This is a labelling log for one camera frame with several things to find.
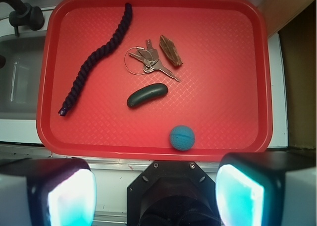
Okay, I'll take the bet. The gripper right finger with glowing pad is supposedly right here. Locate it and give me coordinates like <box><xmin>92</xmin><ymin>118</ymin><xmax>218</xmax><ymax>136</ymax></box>
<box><xmin>215</xmin><ymin>151</ymin><xmax>317</xmax><ymax>226</ymax></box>

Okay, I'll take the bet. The black faucet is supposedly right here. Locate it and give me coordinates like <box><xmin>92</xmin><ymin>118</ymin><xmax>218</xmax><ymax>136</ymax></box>
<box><xmin>0</xmin><ymin>0</ymin><xmax>45</xmax><ymax>37</ymax></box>

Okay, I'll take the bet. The red plastic tray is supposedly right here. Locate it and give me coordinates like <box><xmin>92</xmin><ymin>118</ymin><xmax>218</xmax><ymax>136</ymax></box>
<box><xmin>36</xmin><ymin>0</ymin><xmax>273</xmax><ymax>162</ymax></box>

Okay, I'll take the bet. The dark purple rope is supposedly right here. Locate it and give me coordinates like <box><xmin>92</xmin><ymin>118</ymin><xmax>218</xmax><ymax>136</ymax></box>
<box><xmin>58</xmin><ymin>2</ymin><xmax>133</xmax><ymax>117</ymax></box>

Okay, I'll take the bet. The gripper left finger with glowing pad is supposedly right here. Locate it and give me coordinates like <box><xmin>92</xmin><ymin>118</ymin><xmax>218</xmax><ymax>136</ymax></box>
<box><xmin>0</xmin><ymin>158</ymin><xmax>97</xmax><ymax>226</ymax></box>

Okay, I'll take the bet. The bunch of metal keys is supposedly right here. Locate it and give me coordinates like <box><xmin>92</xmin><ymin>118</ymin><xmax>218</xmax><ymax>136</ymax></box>
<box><xmin>124</xmin><ymin>39</ymin><xmax>182</xmax><ymax>83</ymax></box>

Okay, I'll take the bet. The grey sink basin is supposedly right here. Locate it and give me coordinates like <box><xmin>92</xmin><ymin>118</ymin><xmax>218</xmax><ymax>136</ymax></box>
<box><xmin>0</xmin><ymin>31</ymin><xmax>46</xmax><ymax>120</ymax></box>

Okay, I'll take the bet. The brown wood piece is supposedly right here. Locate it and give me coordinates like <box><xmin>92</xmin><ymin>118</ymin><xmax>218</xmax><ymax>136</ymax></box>
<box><xmin>159</xmin><ymin>35</ymin><xmax>183</xmax><ymax>67</ymax></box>

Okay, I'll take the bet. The dark green toy cucumber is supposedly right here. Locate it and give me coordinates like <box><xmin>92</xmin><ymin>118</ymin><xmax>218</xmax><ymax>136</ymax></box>
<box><xmin>127</xmin><ymin>83</ymin><xmax>169</xmax><ymax>108</ymax></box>

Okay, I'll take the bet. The blue ball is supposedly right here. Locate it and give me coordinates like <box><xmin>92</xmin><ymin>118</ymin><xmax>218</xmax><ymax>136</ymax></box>
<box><xmin>169</xmin><ymin>125</ymin><xmax>195</xmax><ymax>151</ymax></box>

